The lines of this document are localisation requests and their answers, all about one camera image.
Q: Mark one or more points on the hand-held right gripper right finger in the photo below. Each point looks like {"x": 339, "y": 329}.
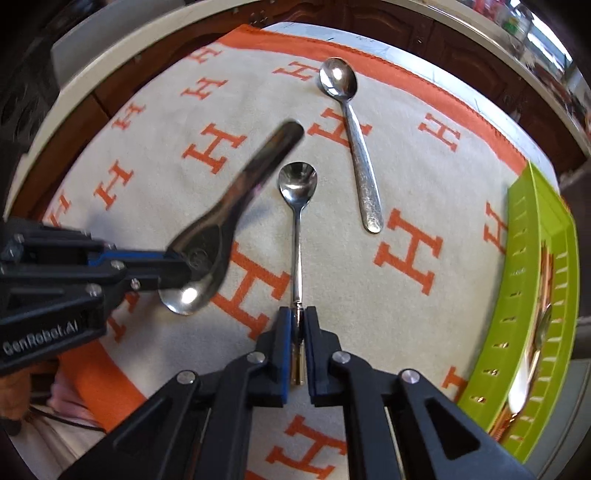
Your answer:
{"x": 310, "y": 355}

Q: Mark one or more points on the orange beige letter-print blanket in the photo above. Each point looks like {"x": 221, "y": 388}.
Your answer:
{"x": 415, "y": 161}

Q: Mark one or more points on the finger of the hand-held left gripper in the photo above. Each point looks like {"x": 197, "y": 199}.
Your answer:
{"x": 152, "y": 278}
{"x": 129, "y": 259}

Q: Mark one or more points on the red striped chopstick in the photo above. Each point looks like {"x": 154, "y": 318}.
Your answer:
{"x": 546, "y": 277}

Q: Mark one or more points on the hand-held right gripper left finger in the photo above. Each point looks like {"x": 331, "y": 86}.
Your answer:
{"x": 285, "y": 355}

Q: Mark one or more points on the green plastic tray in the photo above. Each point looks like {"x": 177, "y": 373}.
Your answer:
{"x": 521, "y": 258}

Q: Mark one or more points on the steel soup spoon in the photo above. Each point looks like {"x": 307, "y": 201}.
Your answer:
{"x": 258, "y": 161}

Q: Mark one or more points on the large steel spoon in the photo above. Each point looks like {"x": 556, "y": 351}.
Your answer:
{"x": 339, "y": 76}

